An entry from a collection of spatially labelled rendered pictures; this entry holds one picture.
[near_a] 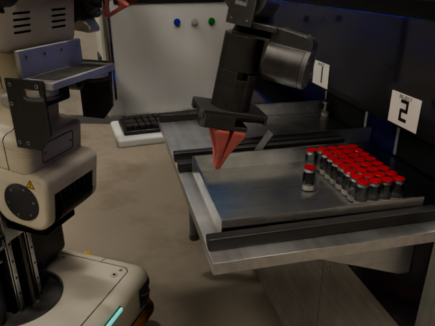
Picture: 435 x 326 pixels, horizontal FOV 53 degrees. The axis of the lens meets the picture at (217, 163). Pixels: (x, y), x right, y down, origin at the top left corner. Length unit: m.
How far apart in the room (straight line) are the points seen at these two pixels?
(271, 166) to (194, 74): 0.71
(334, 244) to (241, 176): 0.26
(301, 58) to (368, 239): 0.30
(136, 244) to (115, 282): 0.70
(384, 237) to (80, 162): 0.80
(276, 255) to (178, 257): 1.53
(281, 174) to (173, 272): 1.26
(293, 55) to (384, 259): 0.44
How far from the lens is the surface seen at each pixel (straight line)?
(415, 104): 0.84
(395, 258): 0.88
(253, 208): 0.74
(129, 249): 2.24
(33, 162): 1.14
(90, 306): 1.51
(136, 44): 1.48
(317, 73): 1.16
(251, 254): 0.63
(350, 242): 0.69
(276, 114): 1.26
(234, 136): 0.62
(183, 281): 2.00
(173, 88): 1.54
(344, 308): 1.19
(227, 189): 0.81
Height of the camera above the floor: 1.24
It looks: 23 degrees down
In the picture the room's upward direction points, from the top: straight up
